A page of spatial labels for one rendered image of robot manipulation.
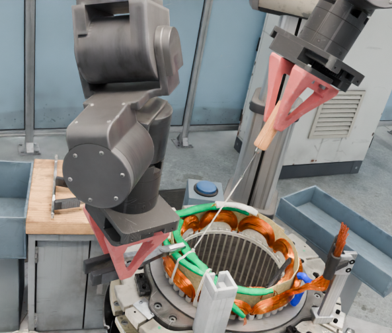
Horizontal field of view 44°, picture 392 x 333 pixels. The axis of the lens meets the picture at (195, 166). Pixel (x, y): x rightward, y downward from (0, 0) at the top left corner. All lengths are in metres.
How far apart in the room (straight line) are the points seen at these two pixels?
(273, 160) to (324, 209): 0.16
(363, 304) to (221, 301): 1.98
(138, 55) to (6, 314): 0.67
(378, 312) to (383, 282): 1.63
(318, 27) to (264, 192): 0.65
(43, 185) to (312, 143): 2.47
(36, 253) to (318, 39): 0.55
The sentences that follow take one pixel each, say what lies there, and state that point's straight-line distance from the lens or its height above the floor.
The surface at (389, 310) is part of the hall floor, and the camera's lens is 2.55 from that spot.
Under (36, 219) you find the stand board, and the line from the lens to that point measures 0.80.
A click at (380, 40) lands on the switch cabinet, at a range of 3.14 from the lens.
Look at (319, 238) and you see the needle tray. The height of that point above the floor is 1.04.
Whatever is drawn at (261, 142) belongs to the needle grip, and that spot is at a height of 1.31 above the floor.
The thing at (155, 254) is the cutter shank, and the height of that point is 1.18.
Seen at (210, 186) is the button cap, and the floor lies 1.04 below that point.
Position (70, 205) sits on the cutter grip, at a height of 1.09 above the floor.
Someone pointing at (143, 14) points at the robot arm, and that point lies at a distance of 0.41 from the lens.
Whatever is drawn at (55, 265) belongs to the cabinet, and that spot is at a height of 0.97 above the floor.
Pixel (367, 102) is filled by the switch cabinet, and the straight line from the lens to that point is 3.30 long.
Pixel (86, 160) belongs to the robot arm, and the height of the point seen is 1.36.
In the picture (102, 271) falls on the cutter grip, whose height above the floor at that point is 1.18.
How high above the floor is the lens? 1.55
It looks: 30 degrees down
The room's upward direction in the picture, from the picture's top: 12 degrees clockwise
